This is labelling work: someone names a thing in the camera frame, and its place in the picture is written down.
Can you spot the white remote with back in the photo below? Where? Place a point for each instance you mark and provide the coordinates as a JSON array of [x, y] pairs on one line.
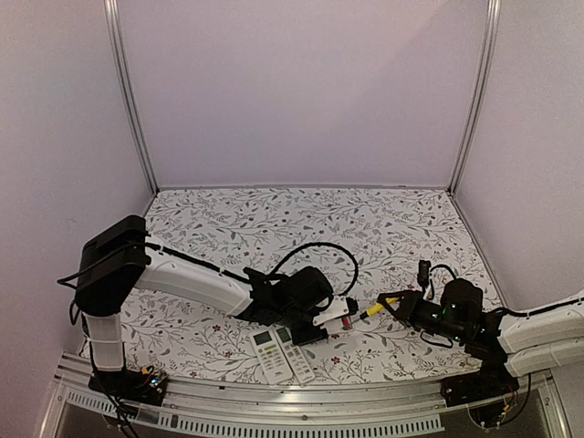
[[334, 327]]

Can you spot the aluminium front rail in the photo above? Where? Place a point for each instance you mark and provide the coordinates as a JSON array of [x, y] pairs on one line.
[[200, 408]]

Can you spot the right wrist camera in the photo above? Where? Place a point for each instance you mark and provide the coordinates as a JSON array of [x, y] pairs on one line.
[[423, 274]]

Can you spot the red battery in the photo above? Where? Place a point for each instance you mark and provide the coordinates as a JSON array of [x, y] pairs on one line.
[[346, 323]]

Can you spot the aluminium corner post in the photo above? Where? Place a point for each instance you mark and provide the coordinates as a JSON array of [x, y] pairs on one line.
[[480, 85], [112, 15]]

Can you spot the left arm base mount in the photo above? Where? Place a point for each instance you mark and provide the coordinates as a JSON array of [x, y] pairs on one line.
[[143, 386]]

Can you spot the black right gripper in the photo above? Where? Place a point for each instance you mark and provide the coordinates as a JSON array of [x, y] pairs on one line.
[[408, 308]]

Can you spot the yellow handled screwdriver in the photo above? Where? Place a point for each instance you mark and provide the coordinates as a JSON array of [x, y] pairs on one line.
[[377, 308]]

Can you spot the narrow white remote control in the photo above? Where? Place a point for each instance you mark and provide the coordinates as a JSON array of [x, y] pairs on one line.
[[295, 357]]

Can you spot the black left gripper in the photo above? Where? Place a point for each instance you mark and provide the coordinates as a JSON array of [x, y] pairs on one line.
[[301, 338]]

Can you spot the right aluminium corner post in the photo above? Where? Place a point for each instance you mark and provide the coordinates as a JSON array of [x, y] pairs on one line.
[[480, 85]]

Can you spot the left aluminium corner post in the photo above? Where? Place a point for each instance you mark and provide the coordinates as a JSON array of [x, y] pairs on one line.
[[112, 15]]

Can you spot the white remote with green buttons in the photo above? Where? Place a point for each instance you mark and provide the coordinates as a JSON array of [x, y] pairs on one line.
[[271, 357]]

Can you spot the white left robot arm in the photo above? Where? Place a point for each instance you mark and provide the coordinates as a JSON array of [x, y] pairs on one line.
[[126, 257]]

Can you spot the floral patterned table mat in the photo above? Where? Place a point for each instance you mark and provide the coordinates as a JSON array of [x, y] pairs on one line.
[[366, 242]]

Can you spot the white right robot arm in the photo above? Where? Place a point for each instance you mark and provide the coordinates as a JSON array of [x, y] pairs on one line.
[[519, 342]]

